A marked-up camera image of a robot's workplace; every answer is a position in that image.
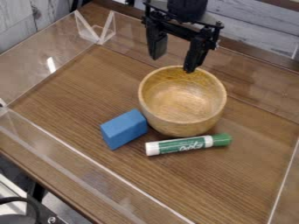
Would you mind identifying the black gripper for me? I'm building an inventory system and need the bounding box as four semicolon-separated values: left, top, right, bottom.
141;0;224;74

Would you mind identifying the brown wooden bowl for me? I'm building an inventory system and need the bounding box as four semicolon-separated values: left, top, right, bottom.
137;66;228;137

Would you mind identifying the green Expo marker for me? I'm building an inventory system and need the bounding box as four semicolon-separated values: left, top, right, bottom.
144;133;232;157

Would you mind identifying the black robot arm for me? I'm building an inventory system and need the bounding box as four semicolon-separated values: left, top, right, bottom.
141;0;224;74

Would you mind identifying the blue foam block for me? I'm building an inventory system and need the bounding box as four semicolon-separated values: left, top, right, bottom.
98;109;148;151

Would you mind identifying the clear acrylic corner bracket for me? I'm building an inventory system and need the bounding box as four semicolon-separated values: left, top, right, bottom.
73;10;116;46

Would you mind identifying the clear acrylic tray wall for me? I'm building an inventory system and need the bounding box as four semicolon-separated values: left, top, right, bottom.
0;99;195;224

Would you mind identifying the black cable lower left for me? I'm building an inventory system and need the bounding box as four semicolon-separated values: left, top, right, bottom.
0;196;42;224

